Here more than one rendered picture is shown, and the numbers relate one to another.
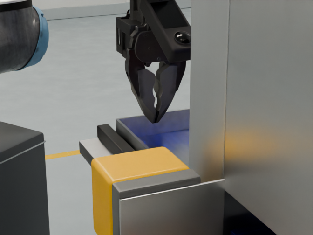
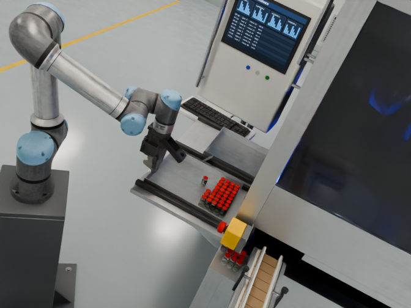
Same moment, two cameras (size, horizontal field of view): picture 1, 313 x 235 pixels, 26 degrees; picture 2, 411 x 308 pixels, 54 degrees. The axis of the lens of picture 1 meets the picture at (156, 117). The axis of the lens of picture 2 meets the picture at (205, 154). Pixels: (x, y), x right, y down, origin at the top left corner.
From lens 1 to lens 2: 116 cm
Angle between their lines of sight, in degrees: 51
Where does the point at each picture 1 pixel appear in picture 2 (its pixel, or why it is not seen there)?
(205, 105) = (249, 208)
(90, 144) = (137, 189)
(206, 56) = (254, 200)
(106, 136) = (145, 186)
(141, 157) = (235, 224)
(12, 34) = (62, 135)
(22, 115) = not seen: outside the picture
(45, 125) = not seen: outside the picture
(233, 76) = (265, 207)
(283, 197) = (279, 231)
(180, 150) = (167, 183)
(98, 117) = not seen: outside the picture
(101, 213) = (230, 241)
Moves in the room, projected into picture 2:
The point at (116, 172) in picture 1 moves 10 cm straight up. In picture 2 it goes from (238, 233) to (249, 212)
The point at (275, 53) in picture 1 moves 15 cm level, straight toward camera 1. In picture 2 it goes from (285, 208) to (317, 244)
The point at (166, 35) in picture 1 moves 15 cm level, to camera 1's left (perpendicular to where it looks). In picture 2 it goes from (178, 154) to (145, 165)
